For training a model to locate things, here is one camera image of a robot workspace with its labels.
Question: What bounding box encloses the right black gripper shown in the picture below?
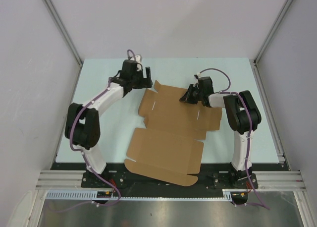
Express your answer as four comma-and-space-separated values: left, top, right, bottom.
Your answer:
180, 84, 204, 105

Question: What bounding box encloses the brown cardboard box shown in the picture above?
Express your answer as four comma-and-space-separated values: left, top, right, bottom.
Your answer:
124, 81, 222, 186

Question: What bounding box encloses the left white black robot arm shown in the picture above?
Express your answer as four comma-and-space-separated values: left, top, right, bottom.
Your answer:
64, 55, 153, 187

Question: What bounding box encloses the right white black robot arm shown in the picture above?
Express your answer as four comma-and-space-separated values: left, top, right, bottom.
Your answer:
179, 75, 262, 188

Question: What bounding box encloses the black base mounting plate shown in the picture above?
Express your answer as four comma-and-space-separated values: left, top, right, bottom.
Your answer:
51, 162, 289, 189

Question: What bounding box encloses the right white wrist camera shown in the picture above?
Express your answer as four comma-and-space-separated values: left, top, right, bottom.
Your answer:
194, 72, 201, 80

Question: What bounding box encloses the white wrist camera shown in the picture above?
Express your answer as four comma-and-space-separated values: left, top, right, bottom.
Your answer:
132, 55, 143, 71
194, 72, 201, 80

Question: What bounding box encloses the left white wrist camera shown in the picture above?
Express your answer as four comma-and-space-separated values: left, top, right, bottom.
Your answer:
132, 55, 143, 71

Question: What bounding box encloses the right aluminium side rail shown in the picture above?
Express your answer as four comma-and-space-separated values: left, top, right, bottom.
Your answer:
250, 59, 287, 164

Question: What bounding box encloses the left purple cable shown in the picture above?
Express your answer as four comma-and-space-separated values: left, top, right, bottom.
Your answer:
53, 49, 139, 214

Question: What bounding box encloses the purple cable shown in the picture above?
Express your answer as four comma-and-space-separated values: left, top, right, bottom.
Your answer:
53, 49, 139, 214
199, 68, 271, 211

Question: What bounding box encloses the grey slotted cable duct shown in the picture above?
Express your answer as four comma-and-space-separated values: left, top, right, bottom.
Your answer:
46, 190, 232, 202

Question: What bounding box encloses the left aluminium corner post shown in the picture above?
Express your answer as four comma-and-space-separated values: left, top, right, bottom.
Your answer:
42, 0, 83, 68

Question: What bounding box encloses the aluminium corner post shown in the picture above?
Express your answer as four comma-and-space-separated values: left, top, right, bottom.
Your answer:
42, 0, 83, 68
253, 0, 295, 65

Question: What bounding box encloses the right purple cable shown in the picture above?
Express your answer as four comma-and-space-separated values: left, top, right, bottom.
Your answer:
199, 68, 271, 211

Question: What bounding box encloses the right aluminium corner post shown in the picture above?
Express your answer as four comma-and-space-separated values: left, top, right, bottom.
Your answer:
253, 0, 295, 65

